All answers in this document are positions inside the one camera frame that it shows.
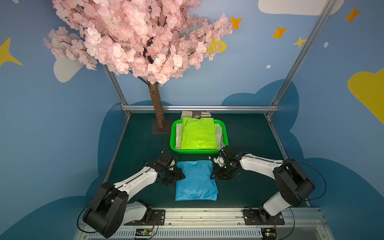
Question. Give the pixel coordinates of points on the circuit board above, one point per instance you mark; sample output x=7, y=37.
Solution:
x=269, y=234
x=143, y=233

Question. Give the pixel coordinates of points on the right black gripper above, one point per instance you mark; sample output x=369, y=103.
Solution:
x=222, y=171

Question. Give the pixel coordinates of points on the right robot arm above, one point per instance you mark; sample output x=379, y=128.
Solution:
x=294, y=184

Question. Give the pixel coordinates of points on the lime green raincoat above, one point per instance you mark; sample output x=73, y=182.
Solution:
x=198, y=134

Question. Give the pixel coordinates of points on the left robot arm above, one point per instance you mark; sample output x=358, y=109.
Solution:
x=110, y=207

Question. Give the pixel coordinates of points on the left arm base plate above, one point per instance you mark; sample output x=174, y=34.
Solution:
x=149, y=218

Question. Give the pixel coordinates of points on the left circuit board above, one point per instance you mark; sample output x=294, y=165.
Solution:
x=143, y=233

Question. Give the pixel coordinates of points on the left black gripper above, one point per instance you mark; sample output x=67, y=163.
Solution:
x=173, y=174

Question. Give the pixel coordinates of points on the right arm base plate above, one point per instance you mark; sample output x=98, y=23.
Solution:
x=254, y=217

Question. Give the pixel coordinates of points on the right circuit board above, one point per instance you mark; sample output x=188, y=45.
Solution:
x=269, y=234

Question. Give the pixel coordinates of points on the blue raincoat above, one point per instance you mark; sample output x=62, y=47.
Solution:
x=197, y=184

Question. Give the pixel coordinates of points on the pink cherry blossom tree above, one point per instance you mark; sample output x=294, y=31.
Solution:
x=152, y=40

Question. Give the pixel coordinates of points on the beige work glove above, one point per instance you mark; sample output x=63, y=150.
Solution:
x=195, y=115

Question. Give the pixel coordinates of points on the green plastic basket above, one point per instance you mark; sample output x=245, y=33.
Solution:
x=197, y=152

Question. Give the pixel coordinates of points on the white raincoat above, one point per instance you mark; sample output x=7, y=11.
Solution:
x=219, y=136

